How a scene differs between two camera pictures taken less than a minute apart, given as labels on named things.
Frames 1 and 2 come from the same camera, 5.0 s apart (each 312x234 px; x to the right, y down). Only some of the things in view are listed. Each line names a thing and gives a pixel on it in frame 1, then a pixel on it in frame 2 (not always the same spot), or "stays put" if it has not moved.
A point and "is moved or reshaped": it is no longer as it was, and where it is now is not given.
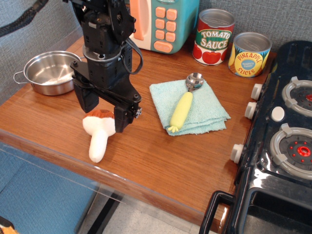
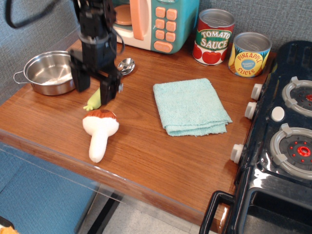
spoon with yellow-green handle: [193, 81] is moved or reshaped
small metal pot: [50, 73] stays put
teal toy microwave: [165, 26] stays put
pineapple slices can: [249, 54] stays put
